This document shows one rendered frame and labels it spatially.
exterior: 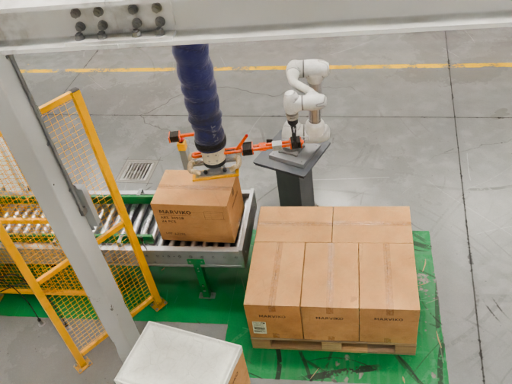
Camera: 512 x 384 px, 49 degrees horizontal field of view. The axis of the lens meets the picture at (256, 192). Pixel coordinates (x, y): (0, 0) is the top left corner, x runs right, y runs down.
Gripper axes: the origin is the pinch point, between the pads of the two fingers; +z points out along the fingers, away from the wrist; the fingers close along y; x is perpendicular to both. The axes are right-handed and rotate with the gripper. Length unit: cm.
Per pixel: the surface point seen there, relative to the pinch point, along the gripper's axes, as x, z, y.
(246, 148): -34.9, -1.2, 2.5
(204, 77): -53, -67, 11
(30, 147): -131, -91, 101
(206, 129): -59, -27, 12
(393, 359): 53, 128, 103
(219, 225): -64, 53, 22
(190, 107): -66, -46, 10
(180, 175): -92, 33, -18
